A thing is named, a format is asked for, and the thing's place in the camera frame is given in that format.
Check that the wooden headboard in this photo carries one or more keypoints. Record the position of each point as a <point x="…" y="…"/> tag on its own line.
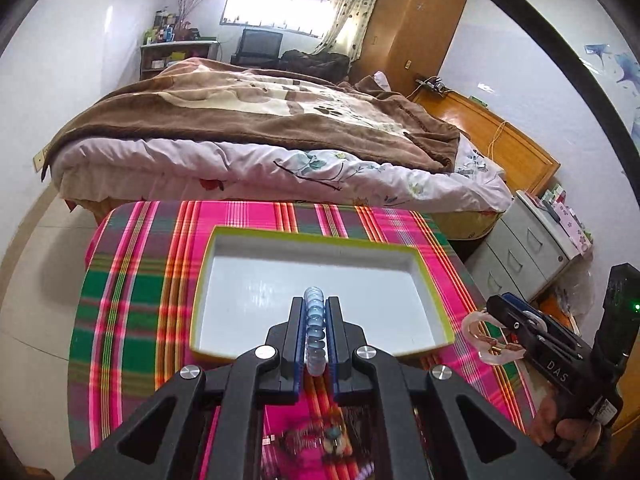
<point x="528" y="166"/>

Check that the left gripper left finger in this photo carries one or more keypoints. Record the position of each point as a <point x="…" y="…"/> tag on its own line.
<point x="206" y="423"/>

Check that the plaid pink green tablecloth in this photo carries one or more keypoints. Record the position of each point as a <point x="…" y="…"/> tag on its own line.
<point x="133" y="319"/>

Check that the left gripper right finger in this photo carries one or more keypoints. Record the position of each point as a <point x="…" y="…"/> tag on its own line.
<point x="426" y="424"/>

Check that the floral curtain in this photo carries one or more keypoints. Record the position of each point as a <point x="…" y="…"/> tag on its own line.
<point x="345" y="35"/>

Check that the dark clothes pile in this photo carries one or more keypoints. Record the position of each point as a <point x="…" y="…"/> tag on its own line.
<point x="332" y="67"/>

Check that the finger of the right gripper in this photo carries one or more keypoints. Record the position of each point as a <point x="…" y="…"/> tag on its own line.
<point x="517" y="311"/>
<point x="538" y="347"/>

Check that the wooden wardrobe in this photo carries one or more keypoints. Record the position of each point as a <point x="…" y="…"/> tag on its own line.
<point x="407" y="40"/>

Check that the person's right hand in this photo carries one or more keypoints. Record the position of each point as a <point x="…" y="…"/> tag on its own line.
<point x="585" y="442"/>

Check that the grey drawer cabinet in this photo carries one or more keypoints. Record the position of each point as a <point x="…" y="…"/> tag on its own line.
<point x="524" y="253"/>

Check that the bed with white sheet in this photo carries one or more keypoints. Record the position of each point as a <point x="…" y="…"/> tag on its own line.
<point x="100" y="174"/>

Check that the yellow shallow cardboard box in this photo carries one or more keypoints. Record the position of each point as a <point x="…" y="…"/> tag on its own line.
<point x="249" y="278"/>

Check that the black office chair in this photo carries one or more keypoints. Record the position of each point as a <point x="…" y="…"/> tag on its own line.
<point x="258" y="48"/>

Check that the desk with bottles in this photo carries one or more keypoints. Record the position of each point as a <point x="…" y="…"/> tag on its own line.
<point x="171" y="40"/>

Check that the brown fleece blanket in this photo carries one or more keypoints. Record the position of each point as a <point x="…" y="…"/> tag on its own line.
<point x="204" y="100"/>

